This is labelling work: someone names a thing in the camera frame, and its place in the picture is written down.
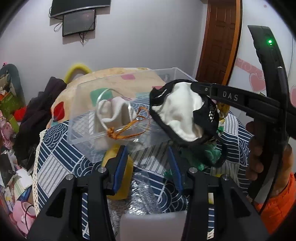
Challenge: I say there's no grey glove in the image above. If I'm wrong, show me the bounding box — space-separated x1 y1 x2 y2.
107 171 161 236

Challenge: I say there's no black and white sock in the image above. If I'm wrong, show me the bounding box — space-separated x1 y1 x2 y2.
149 79 219 147

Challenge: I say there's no green knitted glove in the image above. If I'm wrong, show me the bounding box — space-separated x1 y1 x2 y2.
164 126 224 179

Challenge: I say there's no white foam block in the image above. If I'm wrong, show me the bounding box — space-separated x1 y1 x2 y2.
119 211 187 241

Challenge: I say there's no person's right hand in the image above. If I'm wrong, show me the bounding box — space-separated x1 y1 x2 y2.
246 120 294 197

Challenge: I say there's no yellow and green sponge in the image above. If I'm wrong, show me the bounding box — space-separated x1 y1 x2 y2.
101 144 133 200

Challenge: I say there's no orange jacket right sleeve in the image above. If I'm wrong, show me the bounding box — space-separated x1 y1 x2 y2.
261 173 295 235

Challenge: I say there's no blue patterned tablecloth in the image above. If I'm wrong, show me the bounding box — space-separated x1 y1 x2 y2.
31 94 254 241

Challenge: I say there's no clear plastic storage box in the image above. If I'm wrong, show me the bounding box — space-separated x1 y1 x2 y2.
67 68 192 162

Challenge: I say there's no brown wooden door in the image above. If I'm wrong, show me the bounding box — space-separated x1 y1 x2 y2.
196 0 243 85

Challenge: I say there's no pink bunny toy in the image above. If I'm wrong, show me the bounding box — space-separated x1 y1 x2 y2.
13 200 36 235

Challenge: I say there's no cream patterned blanket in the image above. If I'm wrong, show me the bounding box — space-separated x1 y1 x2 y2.
47 67 165 128

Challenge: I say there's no dark clothing pile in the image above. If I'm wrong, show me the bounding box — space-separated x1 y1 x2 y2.
13 77 67 170

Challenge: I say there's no yellow curved headboard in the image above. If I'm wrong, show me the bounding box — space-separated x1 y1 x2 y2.
64 63 92 84

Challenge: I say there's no green cardboard box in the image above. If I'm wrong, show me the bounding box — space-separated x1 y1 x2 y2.
1 92 23 133

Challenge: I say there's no grey-green plush toy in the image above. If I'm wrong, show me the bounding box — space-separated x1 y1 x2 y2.
1 64 25 104

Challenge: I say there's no cream drawstring pouch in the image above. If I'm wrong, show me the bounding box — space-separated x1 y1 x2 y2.
94 88 151 151

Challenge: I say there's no small black wall monitor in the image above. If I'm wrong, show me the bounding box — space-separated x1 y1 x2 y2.
62 9 96 37

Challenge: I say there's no black wall television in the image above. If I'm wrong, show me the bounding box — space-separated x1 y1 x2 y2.
50 0 111 18

